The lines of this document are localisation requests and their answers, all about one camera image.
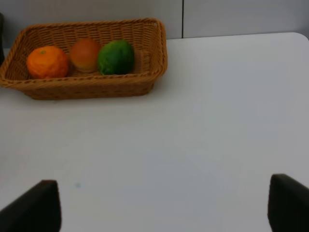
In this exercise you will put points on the light brown wicker basket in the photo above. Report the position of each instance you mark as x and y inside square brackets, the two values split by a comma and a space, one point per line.
[146, 35]

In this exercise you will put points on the red yellow peach fruit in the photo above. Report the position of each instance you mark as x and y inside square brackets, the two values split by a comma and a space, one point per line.
[84, 55]

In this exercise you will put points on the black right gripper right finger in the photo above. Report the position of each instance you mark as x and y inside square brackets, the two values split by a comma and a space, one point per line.
[288, 205]

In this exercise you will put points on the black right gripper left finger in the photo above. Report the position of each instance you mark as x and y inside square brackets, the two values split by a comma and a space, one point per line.
[37, 210]

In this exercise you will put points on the orange mandarin fruit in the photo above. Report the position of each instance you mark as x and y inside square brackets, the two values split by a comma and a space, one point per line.
[47, 62]

